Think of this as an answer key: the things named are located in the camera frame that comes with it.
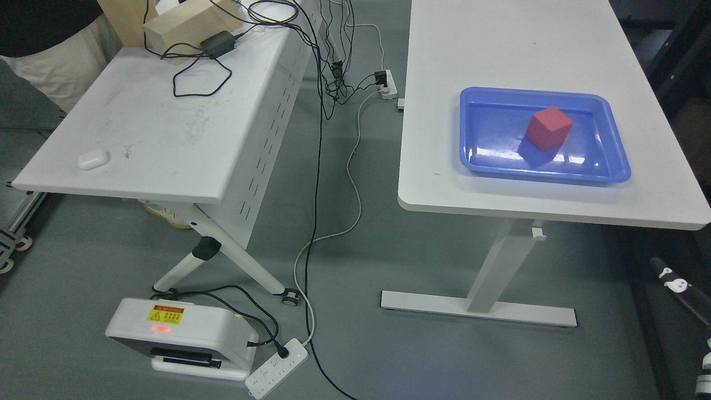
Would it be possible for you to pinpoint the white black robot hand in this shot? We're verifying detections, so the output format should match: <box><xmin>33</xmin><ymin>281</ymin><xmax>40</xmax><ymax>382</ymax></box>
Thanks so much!
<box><xmin>649</xmin><ymin>257</ymin><xmax>710</xmax><ymax>327</ymax></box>

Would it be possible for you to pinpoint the pink foam block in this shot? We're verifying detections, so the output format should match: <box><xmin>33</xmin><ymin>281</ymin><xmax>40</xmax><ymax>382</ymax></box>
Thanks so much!
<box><xmin>525</xmin><ymin>106</ymin><xmax>574</xmax><ymax>151</ymax></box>

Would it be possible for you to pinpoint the white robot forearm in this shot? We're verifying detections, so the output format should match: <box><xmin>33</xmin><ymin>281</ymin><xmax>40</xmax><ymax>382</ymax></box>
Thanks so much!
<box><xmin>695</xmin><ymin>351</ymin><xmax>710</xmax><ymax>399</ymax></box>

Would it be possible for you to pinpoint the blue plastic tray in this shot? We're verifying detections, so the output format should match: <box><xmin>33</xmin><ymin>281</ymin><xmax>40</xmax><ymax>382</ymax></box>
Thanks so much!
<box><xmin>459</xmin><ymin>87</ymin><xmax>632</xmax><ymax>184</ymax></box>

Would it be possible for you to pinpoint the white standing desk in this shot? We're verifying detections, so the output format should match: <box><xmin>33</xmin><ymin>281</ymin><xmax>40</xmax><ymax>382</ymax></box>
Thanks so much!
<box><xmin>380</xmin><ymin>1</ymin><xmax>709</xmax><ymax>327</ymax></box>

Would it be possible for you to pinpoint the white power strip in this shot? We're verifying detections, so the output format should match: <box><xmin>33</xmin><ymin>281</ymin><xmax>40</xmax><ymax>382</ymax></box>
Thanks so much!
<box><xmin>246</xmin><ymin>338</ymin><xmax>309</xmax><ymax>399</ymax></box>
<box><xmin>374</xmin><ymin>69</ymin><xmax>398</xmax><ymax>101</ymax></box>

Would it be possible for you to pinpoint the white charging station device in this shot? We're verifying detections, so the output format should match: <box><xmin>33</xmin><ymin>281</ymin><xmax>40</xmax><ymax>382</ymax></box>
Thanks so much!
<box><xmin>105</xmin><ymin>298</ymin><xmax>259</xmax><ymax>381</ymax></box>

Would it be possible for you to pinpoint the white folding table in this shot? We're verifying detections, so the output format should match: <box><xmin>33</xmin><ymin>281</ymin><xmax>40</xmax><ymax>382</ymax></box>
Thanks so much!
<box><xmin>12</xmin><ymin>26</ymin><xmax>313</xmax><ymax>306</ymax></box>

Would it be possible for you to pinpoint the person's beige shoe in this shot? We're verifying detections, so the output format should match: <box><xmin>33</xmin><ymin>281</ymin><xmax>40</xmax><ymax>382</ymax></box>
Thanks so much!
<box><xmin>144</xmin><ymin>202</ymin><xmax>191</xmax><ymax>230</ymax></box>

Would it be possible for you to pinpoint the black power adapter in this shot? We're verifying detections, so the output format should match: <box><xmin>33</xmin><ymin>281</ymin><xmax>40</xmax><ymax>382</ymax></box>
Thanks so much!
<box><xmin>200</xmin><ymin>31</ymin><xmax>236</xmax><ymax>59</ymax></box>

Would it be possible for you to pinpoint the cardboard box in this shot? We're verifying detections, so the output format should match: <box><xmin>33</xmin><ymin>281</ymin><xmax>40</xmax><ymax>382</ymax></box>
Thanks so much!
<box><xmin>144</xmin><ymin>1</ymin><xmax>243</xmax><ymax>66</ymax></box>

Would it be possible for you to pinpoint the white earbuds case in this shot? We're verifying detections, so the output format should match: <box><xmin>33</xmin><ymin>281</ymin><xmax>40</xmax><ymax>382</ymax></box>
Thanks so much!
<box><xmin>77</xmin><ymin>149</ymin><xmax>110</xmax><ymax>171</ymax></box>

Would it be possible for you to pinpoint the white floor cable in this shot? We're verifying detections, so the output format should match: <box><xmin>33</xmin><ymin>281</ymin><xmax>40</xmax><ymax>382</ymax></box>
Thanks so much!
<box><xmin>293</xmin><ymin>89</ymin><xmax>384</xmax><ymax>348</ymax></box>

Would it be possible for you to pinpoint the long black floor cable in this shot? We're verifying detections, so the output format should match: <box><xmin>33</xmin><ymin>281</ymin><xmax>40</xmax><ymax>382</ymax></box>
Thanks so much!
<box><xmin>294</xmin><ymin>0</ymin><xmax>359</xmax><ymax>400</ymax></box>

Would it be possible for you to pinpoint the black cable on table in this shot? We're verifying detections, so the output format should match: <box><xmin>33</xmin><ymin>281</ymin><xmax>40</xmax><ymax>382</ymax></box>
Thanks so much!
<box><xmin>143</xmin><ymin>0</ymin><xmax>303</xmax><ymax>98</ymax></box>

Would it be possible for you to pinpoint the aluminium frame rack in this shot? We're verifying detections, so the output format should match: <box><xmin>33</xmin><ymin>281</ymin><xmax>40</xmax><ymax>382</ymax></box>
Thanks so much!
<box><xmin>1</xmin><ymin>181</ymin><xmax>47</xmax><ymax>274</ymax></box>

